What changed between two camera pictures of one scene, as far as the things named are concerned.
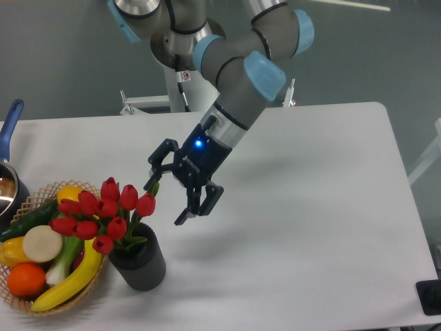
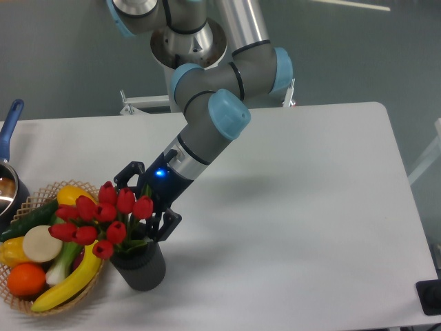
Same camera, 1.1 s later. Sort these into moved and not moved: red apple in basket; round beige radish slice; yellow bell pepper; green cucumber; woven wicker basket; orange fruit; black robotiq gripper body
Moved: black robotiq gripper body
Not moved: orange fruit; woven wicker basket; red apple in basket; yellow bell pepper; green cucumber; round beige radish slice
